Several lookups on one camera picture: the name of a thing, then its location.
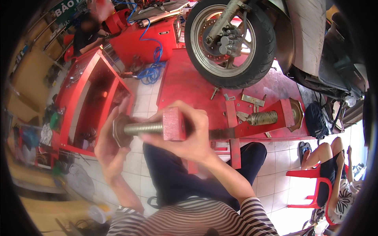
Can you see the person's right hand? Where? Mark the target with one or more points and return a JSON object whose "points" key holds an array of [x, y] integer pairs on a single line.
{"points": [[197, 141]]}

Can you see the person's left hand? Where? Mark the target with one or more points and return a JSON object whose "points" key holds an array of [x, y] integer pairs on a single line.
{"points": [[106, 153]]}

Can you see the threaded clamp screw with knob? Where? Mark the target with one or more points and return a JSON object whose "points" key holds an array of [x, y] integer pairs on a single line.
{"points": [[141, 128], [262, 118]]}

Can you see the red wheel clamp frame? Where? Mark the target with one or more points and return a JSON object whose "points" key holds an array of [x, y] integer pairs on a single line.
{"points": [[254, 128]]}

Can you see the person's legs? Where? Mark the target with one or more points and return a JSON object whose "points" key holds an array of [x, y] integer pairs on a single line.
{"points": [[177, 177]]}

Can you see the small metal plate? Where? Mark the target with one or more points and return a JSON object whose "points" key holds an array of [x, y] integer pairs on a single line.
{"points": [[242, 116]]}

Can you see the metal bolt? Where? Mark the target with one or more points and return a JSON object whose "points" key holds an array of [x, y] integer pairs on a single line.
{"points": [[214, 93]]}

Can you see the red motorcycle lift table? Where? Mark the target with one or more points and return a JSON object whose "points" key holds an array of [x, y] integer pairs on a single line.
{"points": [[189, 85]]}

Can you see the white plastic container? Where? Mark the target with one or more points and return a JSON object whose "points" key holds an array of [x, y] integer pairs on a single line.
{"points": [[99, 213]]}

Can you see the heap of workshop clutter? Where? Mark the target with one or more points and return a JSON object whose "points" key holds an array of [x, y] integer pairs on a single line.
{"points": [[47, 138]]}

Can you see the red tool cabinet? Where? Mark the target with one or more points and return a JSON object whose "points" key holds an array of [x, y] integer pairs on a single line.
{"points": [[73, 100]]}

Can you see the person's body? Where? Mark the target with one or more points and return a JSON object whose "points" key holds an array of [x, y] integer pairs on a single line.
{"points": [[189, 218]]}

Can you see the dark sandal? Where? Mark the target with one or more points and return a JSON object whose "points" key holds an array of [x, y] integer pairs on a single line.
{"points": [[303, 147]]}

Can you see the red plastic stool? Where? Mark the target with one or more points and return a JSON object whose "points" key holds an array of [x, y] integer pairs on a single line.
{"points": [[68, 50]]}

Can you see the red workshop machine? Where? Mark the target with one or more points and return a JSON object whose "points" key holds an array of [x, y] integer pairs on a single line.
{"points": [[138, 44]]}

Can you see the scooter front wheel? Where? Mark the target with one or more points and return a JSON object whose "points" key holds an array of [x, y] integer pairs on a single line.
{"points": [[263, 44]]}

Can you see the black bag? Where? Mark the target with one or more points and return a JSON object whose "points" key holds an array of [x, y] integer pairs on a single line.
{"points": [[316, 121]]}

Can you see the red plastic chair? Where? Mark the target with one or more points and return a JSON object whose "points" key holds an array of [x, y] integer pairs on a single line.
{"points": [[319, 180]]}

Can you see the green shop sign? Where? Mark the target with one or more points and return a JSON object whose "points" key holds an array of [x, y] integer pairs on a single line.
{"points": [[65, 13]]}

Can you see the white scooter body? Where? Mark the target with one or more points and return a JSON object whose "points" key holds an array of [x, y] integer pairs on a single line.
{"points": [[307, 29]]}

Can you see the small grey metal bracket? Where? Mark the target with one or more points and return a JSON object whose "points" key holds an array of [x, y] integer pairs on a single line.
{"points": [[229, 97]]}

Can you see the long metal bracket plate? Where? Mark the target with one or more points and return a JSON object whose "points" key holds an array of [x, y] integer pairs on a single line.
{"points": [[251, 99]]}

